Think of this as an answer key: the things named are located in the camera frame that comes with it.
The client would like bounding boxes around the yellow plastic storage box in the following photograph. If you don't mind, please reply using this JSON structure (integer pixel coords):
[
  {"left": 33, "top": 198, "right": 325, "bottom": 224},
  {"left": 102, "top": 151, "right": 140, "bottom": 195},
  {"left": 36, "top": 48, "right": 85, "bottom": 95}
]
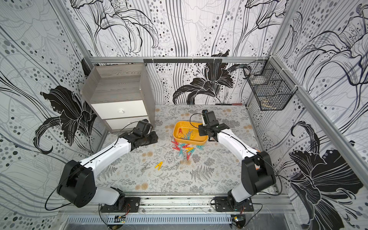
[{"left": 173, "top": 121, "right": 209, "bottom": 146}]

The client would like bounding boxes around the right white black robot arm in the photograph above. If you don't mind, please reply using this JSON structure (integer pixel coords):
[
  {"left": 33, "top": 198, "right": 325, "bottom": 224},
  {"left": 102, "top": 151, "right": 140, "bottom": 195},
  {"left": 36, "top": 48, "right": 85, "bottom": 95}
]
[{"left": 198, "top": 110, "right": 277, "bottom": 206}]

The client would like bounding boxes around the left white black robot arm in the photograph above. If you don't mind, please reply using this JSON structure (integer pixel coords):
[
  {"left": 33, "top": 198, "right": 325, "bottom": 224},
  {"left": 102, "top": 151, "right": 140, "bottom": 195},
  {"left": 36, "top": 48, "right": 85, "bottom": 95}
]
[{"left": 56, "top": 119, "right": 158, "bottom": 211}]

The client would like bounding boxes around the red clothespin in pile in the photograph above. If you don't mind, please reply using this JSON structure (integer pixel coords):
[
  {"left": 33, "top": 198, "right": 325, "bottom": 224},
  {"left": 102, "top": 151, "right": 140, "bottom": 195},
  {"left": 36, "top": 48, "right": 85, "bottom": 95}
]
[{"left": 171, "top": 140, "right": 190, "bottom": 151}]

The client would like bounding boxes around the grey clothespin lower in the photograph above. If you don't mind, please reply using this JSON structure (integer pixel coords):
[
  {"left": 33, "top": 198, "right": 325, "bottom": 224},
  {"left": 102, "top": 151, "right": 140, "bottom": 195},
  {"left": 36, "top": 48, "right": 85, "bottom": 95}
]
[{"left": 140, "top": 163, "right": 150, "bottom": 173}]

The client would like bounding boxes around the yellow clothespin lower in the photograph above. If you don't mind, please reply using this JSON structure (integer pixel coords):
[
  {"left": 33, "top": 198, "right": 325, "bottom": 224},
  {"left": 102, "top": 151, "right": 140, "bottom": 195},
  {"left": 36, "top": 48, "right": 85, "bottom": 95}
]
[{"left": 155, "top": 162, "right": 163, "bottom": 171}]

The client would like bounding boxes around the red clothespin pile bottom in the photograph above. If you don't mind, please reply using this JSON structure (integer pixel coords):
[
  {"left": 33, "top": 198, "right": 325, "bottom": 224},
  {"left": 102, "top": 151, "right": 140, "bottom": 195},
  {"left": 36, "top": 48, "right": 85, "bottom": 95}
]
[{"left": 186, "top": 151, "right": 192, "bottom": 160}]

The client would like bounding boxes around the wooden two-drawer cabinet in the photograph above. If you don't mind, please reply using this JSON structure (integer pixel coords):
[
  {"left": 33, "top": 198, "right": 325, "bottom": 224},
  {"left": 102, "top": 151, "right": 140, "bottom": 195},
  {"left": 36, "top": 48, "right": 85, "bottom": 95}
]
[{"left": 81, "top": 63, "right": 155, "bottom": 133}]

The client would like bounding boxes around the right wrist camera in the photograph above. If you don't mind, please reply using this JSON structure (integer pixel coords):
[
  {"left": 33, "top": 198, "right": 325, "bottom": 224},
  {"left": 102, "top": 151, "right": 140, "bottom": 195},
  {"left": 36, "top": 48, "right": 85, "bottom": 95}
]
[{"left": 202, "top": 110, "right": 208, "bottom": 127}]

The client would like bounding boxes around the red-handled screwdriver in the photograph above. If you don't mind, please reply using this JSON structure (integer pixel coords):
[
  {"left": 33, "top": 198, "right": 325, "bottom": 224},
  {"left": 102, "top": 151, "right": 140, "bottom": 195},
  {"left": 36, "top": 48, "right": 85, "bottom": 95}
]
[{"left": 215, "top": 103, "right": 243, "bottom": 106}]

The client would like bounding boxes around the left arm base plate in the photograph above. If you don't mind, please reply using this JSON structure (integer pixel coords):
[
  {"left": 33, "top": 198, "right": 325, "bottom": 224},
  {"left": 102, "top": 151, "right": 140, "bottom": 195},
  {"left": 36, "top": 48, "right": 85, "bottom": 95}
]
[{"left": 100, "top": 197, "right": 141, "bottom": 214}]

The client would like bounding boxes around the black wire wall basket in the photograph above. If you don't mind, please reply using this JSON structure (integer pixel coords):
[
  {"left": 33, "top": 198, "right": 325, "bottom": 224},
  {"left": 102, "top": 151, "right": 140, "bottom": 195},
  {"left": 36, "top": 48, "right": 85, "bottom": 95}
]
[{"left": 242, "top": 60, "right": 294, "bottom": 111}]

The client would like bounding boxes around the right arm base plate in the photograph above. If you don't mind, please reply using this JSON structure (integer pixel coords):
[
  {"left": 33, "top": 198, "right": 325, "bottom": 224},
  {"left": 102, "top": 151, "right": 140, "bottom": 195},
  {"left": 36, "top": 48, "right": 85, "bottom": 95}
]
[{"left": 210, "top": 196, "right": 254, "bottom": 213}]

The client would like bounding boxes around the white cable duct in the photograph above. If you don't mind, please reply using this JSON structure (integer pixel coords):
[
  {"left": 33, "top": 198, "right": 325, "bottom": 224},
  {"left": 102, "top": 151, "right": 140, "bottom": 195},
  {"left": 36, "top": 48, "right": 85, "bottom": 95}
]
[{"left": 68, "top": 214, "right": 232, "bottom": 225}]

